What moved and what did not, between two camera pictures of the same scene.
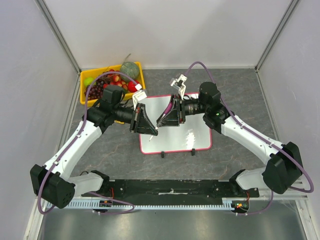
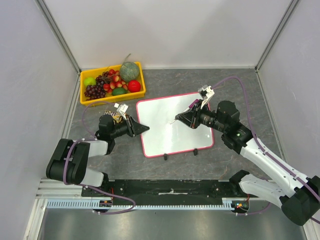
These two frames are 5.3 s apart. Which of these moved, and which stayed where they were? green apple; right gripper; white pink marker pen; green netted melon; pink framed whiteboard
Moved: right gripper; white pink marker pen
Stayed: green netted melon; pink framed whiteboard; green apple
